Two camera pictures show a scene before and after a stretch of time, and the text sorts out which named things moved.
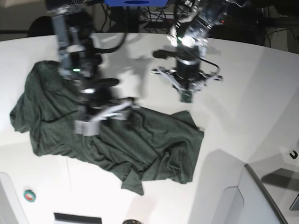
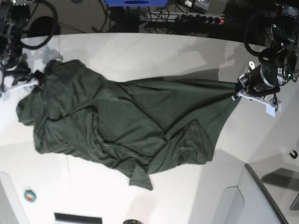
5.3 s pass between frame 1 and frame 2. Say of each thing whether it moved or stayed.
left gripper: moved
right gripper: moved
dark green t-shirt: moved
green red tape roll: stayed
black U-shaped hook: stayed
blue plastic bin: stayed
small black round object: stayed
